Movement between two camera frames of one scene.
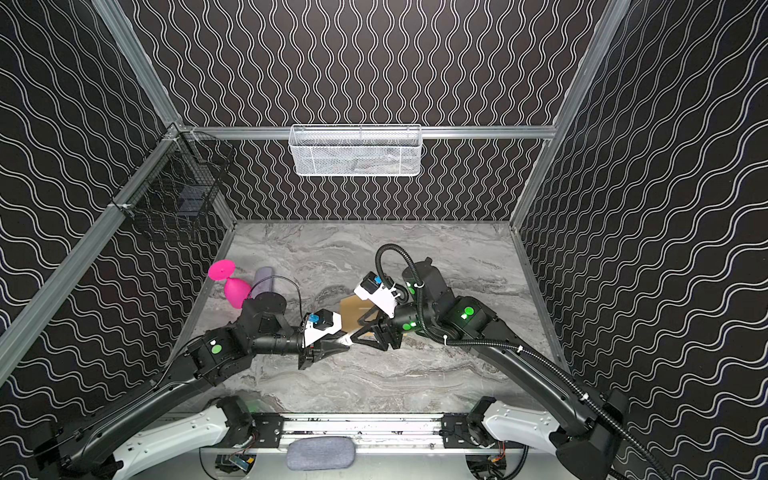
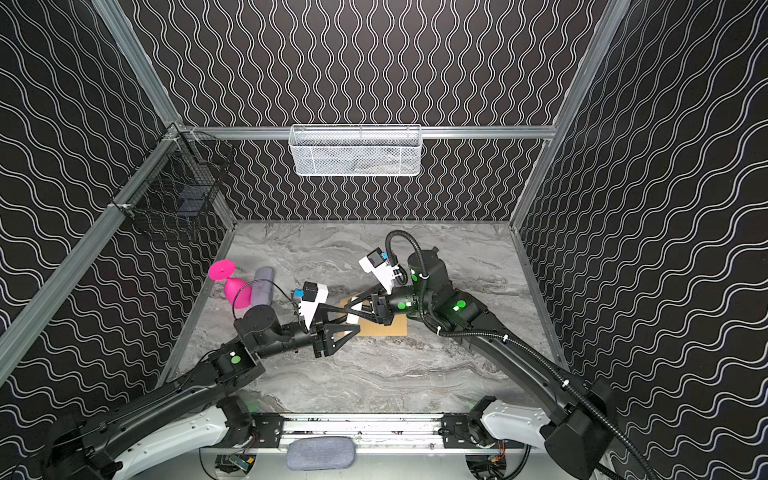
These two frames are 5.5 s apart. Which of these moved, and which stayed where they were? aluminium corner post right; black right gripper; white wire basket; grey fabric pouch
Moved: black right gripper
Stayed: grey fabric pouch; white wire basket; aluminium corner post right
